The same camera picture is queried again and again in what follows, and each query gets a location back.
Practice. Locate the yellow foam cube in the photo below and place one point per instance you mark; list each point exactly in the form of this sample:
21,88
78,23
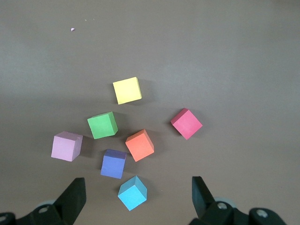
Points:
127,91

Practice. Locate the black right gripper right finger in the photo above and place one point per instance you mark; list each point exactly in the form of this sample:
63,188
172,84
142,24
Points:
201,201

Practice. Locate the orange foam cube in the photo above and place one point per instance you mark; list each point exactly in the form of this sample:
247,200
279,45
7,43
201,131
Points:
139,146

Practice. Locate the pink foam cube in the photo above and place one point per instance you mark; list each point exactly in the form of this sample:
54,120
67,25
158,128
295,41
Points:
64,146

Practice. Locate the purple foam cube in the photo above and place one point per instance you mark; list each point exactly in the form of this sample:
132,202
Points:
112,165

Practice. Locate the red foam cube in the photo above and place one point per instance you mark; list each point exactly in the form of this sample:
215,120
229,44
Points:
187,125

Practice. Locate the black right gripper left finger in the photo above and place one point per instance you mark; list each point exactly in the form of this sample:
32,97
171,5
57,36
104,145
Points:
70,201

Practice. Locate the light blue foam cube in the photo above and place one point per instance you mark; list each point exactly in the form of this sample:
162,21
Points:
131,197

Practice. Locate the green foam cube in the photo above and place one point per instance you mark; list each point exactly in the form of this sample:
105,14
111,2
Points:
101,126

